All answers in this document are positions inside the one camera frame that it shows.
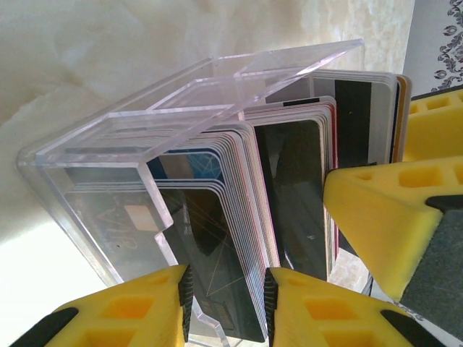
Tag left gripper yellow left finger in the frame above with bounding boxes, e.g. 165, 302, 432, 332
9, 263, 195, 347

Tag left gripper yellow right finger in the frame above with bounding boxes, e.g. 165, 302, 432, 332
263, 266, 455, 347

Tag clear acrylic card box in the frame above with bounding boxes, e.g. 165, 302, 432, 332
16, 38, 366, 347

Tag plain black card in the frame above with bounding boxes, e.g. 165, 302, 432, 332
255, 119, 328, 281

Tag black VIP card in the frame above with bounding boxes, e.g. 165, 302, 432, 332
64, 168, 175, 283

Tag black card gold lines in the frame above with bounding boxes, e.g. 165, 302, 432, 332
158, 184, 269, 343

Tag white card short black stripe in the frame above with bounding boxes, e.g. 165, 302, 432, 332
249, 95, 338, 122

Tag blue card white lines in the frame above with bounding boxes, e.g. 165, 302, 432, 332
146, 150, 224, 182

